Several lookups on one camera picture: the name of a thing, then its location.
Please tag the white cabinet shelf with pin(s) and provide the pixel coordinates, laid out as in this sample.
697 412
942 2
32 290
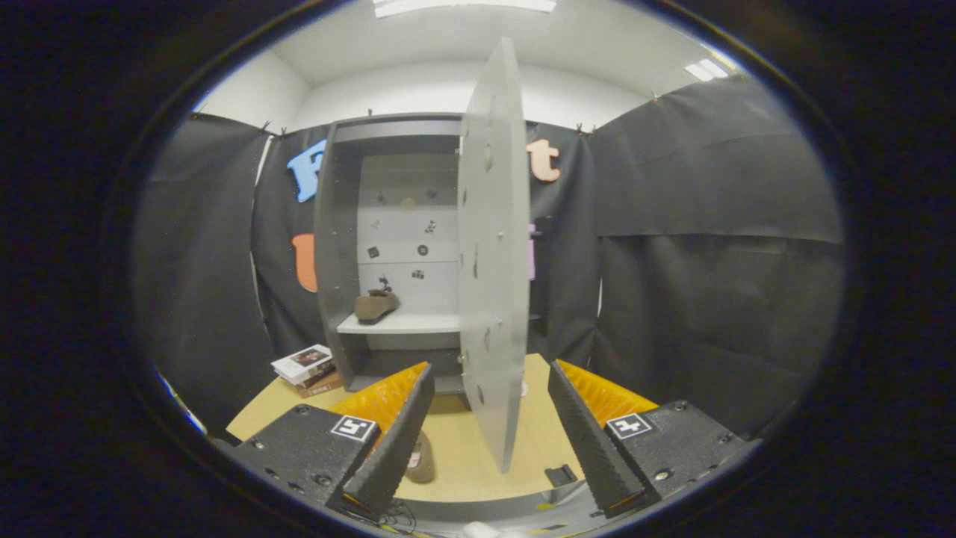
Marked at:
403 323

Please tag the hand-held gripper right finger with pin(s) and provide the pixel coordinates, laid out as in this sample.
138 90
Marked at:
590 441

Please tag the grey shoe cabinet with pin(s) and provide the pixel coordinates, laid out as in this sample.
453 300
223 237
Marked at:
332 261

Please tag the small black block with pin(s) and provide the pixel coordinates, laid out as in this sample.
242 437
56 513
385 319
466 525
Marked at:
560 475

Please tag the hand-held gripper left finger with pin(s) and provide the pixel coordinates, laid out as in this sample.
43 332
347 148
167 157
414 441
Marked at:
392 448

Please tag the brown book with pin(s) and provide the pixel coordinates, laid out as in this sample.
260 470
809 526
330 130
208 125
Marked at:
321 386

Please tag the black backdrop cloth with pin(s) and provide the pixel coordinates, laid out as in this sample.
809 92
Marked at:
709 209

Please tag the long ceiling light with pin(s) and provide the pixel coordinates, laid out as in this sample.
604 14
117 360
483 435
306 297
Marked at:
463 6

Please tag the small ceiling light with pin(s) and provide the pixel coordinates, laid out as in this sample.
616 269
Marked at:
706 69

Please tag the brown shoe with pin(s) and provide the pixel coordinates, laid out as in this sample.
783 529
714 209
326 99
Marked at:
423 463
376 306

